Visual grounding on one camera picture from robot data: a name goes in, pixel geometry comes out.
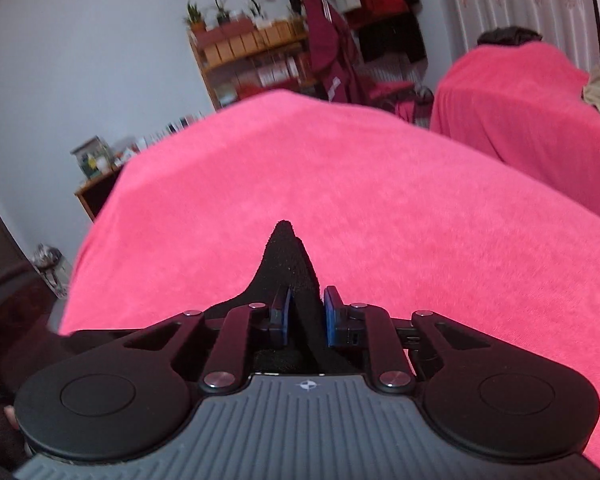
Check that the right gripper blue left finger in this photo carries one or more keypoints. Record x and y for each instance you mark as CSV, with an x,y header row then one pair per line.
x,y
279,316

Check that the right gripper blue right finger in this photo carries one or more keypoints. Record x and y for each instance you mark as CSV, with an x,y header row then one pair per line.
x,y
336,314

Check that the black knit pants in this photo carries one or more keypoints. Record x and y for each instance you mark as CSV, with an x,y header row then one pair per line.
x,y
285,273

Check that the pink blanket on near bed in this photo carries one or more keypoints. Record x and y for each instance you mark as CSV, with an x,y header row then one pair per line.
x,y
389,213

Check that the low cabinet with bottles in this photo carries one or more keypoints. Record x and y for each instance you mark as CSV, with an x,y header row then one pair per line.
x,y
93,193

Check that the wooden shelf with boxes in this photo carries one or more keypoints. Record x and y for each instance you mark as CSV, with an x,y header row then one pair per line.
x,y
245,54

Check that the maroon hanging jacket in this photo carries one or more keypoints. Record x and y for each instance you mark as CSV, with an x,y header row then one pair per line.
x,y
333,53

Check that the pink far bed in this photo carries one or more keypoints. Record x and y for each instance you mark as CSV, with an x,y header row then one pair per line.
x,y
523,106

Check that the hanging clothes rack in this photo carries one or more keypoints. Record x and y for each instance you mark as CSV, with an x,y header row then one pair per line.
x,y
380,28

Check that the dark garment on bed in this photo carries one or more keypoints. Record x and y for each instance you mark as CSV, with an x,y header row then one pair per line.
x,y
510,36

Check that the patterned white curtain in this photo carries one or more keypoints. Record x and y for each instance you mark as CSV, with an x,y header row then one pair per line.
x,y
571,25

